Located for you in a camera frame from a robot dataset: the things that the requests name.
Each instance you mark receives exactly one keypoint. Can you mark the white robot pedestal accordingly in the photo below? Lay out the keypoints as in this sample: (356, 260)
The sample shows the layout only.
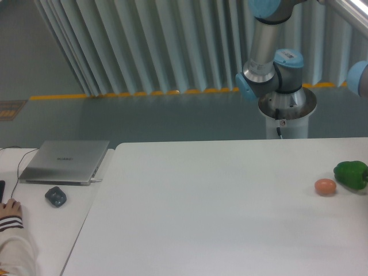
(287, 115)

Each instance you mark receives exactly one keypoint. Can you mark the green bell pepper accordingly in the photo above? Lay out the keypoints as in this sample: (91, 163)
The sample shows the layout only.
(352, 174)

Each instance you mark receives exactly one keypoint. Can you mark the cream striped sleeve forearm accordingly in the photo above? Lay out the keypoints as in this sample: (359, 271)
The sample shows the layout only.
(17, 253)

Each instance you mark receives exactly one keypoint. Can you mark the brown egg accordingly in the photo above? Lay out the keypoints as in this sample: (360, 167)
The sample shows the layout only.
(325, 187)

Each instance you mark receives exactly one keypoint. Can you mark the person's hand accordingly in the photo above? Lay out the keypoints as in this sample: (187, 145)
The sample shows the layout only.
(11, 211)

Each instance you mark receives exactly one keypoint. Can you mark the black phone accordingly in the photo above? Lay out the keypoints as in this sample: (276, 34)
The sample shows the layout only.
(2, 189)

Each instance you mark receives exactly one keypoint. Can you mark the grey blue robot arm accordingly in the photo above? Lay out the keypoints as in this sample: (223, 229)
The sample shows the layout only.
(262, 74)

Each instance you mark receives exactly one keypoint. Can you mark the silver closed laptop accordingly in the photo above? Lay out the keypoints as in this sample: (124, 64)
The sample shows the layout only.
(68, 162)

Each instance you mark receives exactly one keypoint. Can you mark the folding white partition screen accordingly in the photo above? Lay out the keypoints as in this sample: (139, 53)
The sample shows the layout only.
(135, 47)

